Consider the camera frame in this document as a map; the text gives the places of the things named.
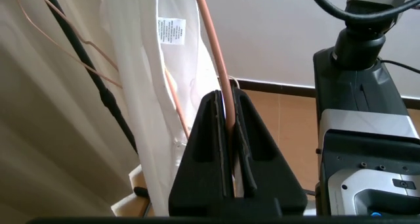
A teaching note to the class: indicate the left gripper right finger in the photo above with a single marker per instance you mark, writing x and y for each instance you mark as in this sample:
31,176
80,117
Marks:
272,184

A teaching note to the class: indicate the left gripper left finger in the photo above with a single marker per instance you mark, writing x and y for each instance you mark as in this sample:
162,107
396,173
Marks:
200,184

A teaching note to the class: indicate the white printed T-shirt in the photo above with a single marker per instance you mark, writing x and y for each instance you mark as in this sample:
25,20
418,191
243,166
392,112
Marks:
141,53

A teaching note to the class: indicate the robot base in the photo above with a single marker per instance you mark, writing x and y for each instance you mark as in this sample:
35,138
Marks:
361,145

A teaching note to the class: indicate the black clothes rack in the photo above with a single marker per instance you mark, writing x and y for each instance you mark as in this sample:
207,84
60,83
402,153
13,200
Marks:
82,53

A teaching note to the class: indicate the beige curtain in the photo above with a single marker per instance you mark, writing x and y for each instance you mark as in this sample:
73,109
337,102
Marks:
49,119

